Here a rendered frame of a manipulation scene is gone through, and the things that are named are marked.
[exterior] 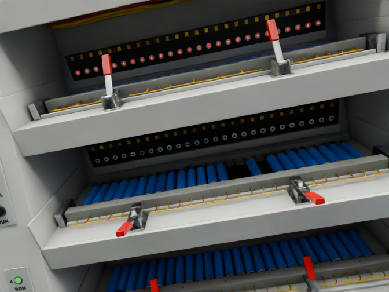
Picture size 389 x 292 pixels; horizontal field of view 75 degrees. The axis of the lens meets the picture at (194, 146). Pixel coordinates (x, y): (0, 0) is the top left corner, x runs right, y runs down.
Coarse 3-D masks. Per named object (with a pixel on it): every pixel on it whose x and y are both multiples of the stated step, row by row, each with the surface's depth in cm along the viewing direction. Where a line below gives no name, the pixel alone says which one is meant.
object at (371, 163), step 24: (312, 168) 43; (336, 168) 42; (360, 168) 42; (384, 168) 42; (168, 192) 45; (192, 192) 44; (216, 192) 44; (240, 192) 44; (72, 216) 45; (96, 216) 45; (120, 216) 44
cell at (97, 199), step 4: (104, 184) 53; (100, 188) 52; (104, 188) 52; (108, 188) 53; (100, 192) 50; (104, 192) 51; (96, 196) 49; (100, 196) 49; (104, 196) 50; (96, 200) 48; (100, 200) 48
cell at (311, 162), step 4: (300, 152) 50; (304, 152) 49; (300, 156) 49; (304, 156) 48; (308, 156) 48; (304, 160) 48; (308, 160) 47; (312, 160) 46; (308, 164) 46; (312, 164) 45; (316, 164) 45
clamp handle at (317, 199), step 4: (300, 184) 39; (300, 188) 39; (304, 188) 39; (304, 192) 37; (308, 192) 36; (312, 192) 35; (308, 196) 35; (312, 196) 34; (316, 196) 33; (320, 196) 33; (312, 200) 34; (316, 200) 33; (320, 200) 33; (324, 200) 33; (316, 204) 33; (320, 204) 33
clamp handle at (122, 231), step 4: (132, 212) 41; (136, 212) 41; (132, 216) 41; (136, 216) 41; (128, 220) 39; (132, 220) 39; (124, 224) 37; (128, 224) 36; (120, 228) 35; (124, 228) 35; (128, 228) 36; (116, 232) 34; (120, 232) 34; (124, 232) 34; (116, 236) 34; (120, 236) 34
